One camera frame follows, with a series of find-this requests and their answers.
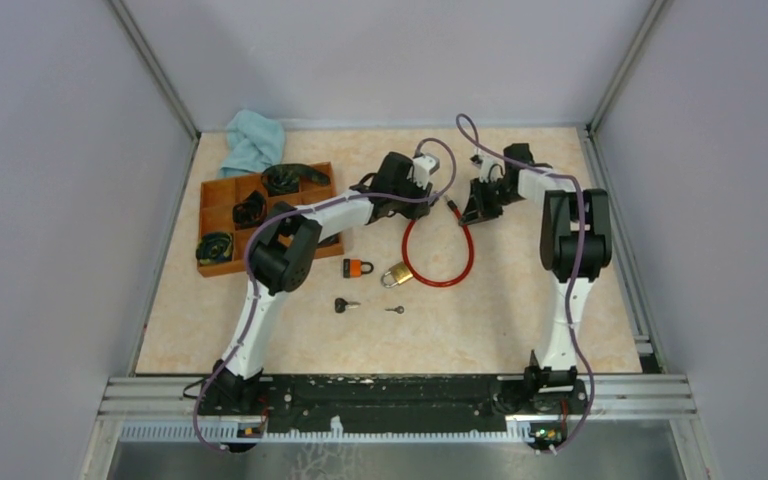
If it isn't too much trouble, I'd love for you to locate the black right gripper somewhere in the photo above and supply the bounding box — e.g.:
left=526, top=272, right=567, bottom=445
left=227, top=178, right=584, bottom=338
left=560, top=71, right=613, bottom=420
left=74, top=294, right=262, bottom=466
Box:
left=459, top=177, right=524, bottom=227

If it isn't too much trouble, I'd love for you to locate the red cable lock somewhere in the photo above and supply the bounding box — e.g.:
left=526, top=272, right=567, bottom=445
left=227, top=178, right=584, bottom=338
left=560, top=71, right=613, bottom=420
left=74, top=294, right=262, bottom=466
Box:
left=400, top=195, right=475, bottom=289

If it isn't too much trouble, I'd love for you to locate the brass padlock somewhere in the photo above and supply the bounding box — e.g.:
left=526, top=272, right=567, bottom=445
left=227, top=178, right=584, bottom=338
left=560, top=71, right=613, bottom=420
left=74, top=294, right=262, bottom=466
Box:
left=380, top=262, right=414, bottom=289

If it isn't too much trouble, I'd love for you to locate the orange black padlock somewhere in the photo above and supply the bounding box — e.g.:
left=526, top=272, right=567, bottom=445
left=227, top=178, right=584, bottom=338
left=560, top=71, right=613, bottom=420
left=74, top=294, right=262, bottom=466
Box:
left=342, top=258, right=374, bottom=279

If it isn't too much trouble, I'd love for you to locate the black head key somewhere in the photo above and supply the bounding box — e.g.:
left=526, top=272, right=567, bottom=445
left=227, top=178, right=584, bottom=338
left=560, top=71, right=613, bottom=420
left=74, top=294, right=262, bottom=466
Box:
left=334, top=297, right=360, bottom=314

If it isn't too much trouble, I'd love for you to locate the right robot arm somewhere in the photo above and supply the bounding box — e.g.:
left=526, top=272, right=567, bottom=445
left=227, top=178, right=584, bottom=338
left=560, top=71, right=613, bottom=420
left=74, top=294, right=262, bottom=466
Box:
left=459, top=142, right=612, bottom=412

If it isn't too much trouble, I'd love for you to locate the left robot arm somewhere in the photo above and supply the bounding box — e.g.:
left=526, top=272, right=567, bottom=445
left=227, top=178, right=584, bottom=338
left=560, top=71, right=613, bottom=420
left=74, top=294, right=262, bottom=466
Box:
left=206, top=152, right=440, bottom=414

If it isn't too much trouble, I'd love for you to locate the dark patterned tie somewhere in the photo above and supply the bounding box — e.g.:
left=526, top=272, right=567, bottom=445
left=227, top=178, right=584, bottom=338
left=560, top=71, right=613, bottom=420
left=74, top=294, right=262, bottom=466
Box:
left=260, top=163, right=331, bottom=196

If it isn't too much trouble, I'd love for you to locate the light blue towel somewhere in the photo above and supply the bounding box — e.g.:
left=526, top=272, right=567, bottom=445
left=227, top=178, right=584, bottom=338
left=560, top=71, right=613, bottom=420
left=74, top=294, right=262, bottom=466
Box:
left=217, top=109, right=286, bottom=179

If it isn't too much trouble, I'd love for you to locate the rolled tie middle tray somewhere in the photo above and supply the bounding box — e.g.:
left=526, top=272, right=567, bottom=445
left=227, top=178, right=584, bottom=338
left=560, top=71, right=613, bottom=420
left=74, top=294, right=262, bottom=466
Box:
left=231, top=190, right=267, bottom=230

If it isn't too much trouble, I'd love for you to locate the wooden divided tray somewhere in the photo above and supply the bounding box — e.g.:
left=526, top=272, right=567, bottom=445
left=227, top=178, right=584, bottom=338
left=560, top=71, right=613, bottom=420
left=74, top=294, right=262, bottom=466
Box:
left=195, top=162, right=336, bottom=278

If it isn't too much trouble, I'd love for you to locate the rolled tie at tray corner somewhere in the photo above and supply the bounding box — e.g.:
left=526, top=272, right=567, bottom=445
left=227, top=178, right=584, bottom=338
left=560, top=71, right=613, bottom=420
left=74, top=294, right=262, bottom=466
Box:
left=195, top=231, right=234, bottom=265

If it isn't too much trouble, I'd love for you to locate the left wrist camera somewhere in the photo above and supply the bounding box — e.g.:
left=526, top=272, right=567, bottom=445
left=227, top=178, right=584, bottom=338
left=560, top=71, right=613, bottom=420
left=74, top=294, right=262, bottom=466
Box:
left=410, top=153, right=440, bottom=187

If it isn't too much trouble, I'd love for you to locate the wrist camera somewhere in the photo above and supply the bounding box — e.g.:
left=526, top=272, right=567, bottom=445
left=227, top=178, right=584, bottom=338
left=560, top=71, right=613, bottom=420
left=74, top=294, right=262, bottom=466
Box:
left=410, top=153, right=440, bottom=187
left=470, top=153, right=504, bottom=183

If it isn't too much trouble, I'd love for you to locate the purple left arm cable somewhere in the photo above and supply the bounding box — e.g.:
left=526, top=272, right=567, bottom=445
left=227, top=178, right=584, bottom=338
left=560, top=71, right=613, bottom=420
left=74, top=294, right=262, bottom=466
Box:
left=191, top=137, right=459, bottom=455

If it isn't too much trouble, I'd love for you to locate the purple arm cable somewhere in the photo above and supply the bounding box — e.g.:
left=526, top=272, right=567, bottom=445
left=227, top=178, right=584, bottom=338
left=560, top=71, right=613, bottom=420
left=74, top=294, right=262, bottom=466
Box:
left=191, top=137, right=459, bottom=455
left=455, top=113, right=597, bottom=455

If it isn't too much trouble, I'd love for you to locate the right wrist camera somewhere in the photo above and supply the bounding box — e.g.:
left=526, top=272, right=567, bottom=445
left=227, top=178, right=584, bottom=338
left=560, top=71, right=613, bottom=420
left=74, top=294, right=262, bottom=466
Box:
left=470, top=153, right=504, bottom=183

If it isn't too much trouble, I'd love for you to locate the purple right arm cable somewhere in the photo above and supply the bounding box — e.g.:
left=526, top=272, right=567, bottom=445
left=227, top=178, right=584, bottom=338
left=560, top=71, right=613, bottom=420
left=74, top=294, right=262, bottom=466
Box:
left=455, top=113, right=597, bottom=455

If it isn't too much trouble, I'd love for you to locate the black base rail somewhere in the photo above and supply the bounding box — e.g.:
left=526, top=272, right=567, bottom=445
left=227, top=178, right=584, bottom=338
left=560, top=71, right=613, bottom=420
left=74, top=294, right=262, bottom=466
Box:
left=196, top=371, right=588, bottom=432

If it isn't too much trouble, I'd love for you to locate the aluminium frame post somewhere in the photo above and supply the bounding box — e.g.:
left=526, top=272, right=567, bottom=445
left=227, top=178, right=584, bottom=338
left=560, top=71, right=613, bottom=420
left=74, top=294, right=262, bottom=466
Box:
left=104, top=0, right=201, bottom=141

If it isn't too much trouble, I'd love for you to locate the white slotted cable duct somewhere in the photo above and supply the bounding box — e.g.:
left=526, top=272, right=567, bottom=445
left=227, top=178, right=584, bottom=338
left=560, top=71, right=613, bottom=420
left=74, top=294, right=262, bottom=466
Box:
left=119, top=417, right=561, bottom=447

